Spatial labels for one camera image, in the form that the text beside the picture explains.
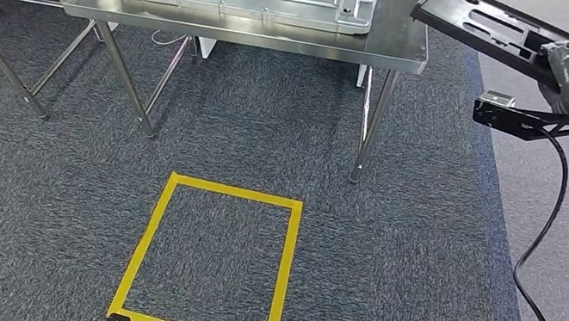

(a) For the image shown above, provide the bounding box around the black plastic frame part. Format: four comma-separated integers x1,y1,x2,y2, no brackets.
400,0,569,96

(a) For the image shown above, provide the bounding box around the stainless steel workbench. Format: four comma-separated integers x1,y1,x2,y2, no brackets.
37,0,439,193

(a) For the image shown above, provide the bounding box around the yellow floor tape square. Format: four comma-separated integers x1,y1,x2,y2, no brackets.
106,165,306,321

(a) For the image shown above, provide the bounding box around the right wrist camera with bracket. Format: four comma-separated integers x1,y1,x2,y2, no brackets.
469,88,569,151

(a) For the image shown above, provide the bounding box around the thin white wire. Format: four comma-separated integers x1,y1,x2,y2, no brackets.
151,28,192,52

